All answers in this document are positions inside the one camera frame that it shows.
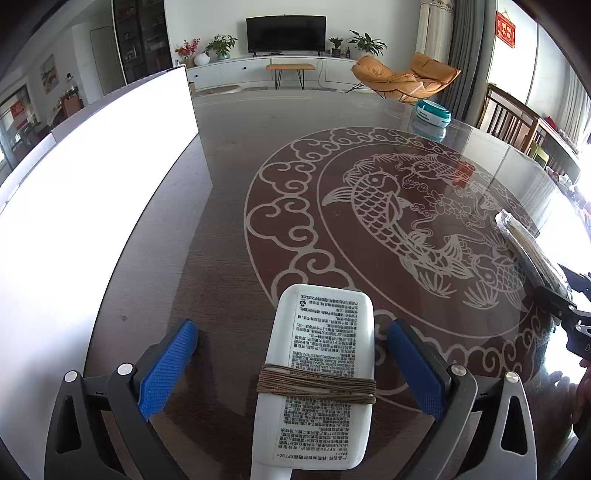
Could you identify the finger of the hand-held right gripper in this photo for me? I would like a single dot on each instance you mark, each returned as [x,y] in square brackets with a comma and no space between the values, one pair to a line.
[579,282]
[570,314]

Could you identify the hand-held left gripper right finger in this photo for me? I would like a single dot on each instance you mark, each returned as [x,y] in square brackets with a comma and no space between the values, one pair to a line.
[415,369]

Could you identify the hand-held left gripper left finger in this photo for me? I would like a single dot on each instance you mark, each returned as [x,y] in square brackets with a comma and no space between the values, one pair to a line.
[166,369]

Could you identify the bag of cotton swabs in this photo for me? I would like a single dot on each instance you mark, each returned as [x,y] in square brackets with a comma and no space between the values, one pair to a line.
[531,249]

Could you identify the white remote-like box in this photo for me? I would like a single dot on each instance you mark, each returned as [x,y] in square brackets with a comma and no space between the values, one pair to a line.
[318,332]

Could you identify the white board panel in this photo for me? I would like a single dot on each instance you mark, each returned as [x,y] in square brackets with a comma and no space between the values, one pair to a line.
[92,207]

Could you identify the teal and white round container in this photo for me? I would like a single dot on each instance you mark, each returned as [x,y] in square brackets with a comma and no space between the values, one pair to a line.
[432,112]

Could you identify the wooden dining chair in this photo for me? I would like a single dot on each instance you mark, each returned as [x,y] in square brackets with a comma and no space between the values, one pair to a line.
[554,143]
[508,120]

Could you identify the grey curtain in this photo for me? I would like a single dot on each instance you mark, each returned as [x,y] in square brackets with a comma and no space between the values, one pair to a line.
[471,60]

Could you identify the orange lounge chair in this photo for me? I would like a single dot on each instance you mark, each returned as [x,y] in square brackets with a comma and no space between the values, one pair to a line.
[388,78]

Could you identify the brown wooden cabinet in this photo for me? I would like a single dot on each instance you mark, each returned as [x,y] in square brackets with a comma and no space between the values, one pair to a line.
[68,106]

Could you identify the round beige floor mat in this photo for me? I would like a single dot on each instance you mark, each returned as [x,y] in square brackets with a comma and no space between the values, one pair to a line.
[217,90]

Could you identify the white patterned curtain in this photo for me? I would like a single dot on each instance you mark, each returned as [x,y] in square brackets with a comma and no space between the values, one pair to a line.
[436,32]

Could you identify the red window decoration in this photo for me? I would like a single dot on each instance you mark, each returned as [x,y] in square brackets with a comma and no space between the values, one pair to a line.
[17,110]

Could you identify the white television cabinet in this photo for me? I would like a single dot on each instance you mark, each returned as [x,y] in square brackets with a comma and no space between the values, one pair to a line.
[240,69]

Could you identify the white round vase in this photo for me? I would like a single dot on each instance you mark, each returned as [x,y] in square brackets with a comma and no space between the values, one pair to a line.
[202,59]

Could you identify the red flowers in vase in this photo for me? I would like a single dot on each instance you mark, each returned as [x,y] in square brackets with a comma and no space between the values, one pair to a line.
[187,50]

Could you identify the large leafy potted plant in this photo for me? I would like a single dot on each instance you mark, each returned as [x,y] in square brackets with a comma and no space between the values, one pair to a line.
[367,43]

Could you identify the wooden bench with metal legs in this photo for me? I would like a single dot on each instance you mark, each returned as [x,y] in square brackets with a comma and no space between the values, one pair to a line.
[291,67]

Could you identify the bushy green potted plant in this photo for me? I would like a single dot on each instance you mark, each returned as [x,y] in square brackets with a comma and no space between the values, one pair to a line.
[220,46]

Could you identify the dark glass display cabinet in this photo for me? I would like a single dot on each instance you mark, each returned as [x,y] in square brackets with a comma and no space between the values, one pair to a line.
[141,41]

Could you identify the small potted plant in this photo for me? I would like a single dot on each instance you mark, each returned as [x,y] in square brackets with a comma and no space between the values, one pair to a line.
[336,45]

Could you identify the black television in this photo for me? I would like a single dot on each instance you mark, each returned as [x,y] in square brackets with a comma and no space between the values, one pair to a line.
[286,33]

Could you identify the red wall hanging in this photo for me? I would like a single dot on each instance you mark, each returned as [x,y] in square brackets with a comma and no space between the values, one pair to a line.
[505,29]

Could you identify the framed wall painting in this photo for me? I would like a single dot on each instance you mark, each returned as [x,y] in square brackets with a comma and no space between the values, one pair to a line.
[48,74]

